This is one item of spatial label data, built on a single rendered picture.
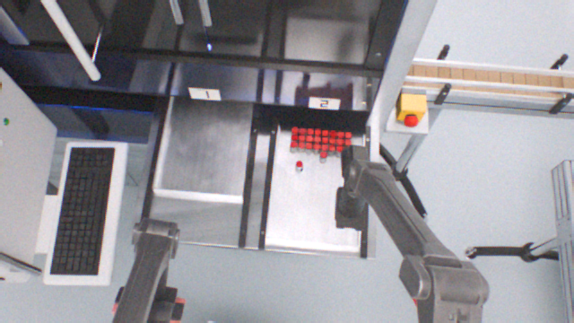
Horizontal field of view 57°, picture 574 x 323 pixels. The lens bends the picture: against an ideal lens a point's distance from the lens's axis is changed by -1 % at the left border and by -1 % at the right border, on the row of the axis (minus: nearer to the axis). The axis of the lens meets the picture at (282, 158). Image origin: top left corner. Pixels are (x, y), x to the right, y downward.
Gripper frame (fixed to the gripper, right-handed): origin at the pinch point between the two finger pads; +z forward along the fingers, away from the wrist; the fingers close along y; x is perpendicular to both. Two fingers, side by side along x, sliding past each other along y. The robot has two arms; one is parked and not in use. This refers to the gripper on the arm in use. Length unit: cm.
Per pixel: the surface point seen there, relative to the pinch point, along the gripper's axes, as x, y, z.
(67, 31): 65, 24, -35
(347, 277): -13, 22, 106
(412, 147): -31, 60, 56
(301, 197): 11.1, 14.9, 17.8
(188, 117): 48, 38, 14
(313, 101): 9.9, 36.1, -0.2
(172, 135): 52, 31, 15
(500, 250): -76, 35, 93
